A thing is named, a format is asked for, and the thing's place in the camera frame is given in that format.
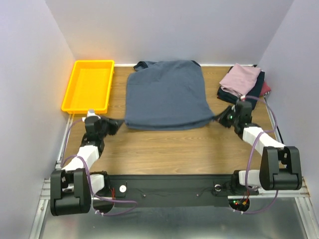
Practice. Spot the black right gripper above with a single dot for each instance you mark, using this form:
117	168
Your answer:
226	117

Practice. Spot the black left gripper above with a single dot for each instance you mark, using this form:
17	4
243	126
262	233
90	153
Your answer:
114	124

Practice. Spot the blue-grey tank top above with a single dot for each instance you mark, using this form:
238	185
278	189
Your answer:
166	95

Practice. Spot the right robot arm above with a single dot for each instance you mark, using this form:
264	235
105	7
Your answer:
272	165

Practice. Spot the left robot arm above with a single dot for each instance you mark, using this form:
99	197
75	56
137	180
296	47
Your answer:
72	187

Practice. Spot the dark navy folded tank top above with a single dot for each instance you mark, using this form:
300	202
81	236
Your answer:
255	92

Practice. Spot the pink folded tank top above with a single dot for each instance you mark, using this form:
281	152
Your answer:
240	80

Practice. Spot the maroon folded tank top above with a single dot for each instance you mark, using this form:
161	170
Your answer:
265	90

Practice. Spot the yellow plastic tray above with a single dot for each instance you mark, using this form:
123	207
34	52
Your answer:
89	87

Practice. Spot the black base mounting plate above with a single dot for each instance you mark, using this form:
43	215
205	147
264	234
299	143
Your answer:
173	190

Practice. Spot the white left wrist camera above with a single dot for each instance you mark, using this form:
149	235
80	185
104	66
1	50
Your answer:
91	113

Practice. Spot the aluminium frame rail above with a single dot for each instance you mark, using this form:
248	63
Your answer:
304	189

